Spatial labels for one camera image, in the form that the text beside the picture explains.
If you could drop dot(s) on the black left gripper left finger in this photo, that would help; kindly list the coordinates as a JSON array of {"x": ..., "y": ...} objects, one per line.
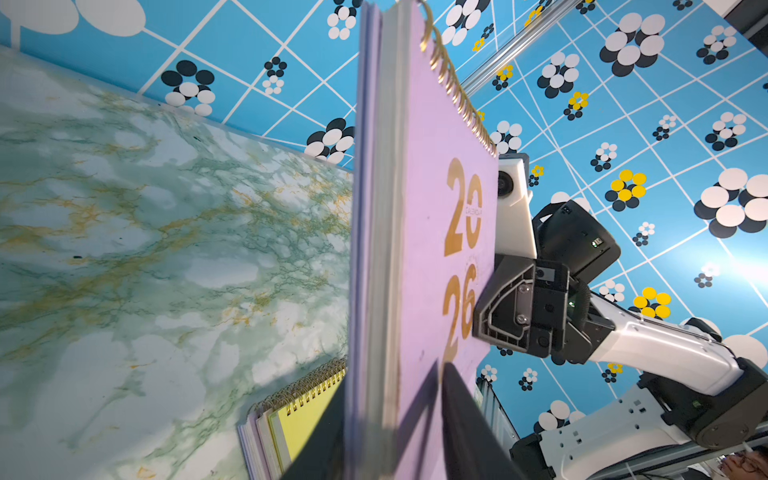
[{"x": 322, "y": 457}]

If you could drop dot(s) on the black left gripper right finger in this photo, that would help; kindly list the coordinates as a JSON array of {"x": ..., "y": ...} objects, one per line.
[{"x": 470, "y": 449}]

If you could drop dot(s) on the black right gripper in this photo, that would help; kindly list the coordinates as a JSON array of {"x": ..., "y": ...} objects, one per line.
[{"x": 566, "y": 327}]

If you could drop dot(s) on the green calendar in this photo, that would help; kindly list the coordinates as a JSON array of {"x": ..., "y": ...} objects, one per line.
[{"x": 299, "y": 411}]

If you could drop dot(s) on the pink calendar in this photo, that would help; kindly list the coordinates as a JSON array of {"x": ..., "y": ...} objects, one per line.
[{"x": 267, "y": 445}]

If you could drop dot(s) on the purple calendar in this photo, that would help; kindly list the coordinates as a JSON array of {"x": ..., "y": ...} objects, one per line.
[
  {"x": 252, "y": 449},
  {"x": 423, "y": 234}
]

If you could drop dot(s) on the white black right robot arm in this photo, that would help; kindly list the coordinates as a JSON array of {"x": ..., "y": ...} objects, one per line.
[{"x": 692, "y": 388}]

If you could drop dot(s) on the aluminium front rail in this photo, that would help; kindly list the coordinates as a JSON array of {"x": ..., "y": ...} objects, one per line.
[{"x": 494, "y": 414}]

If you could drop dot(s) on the aluminium corner post right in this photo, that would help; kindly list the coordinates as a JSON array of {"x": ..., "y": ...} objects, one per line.
[{"x": 487, "y": 71}]

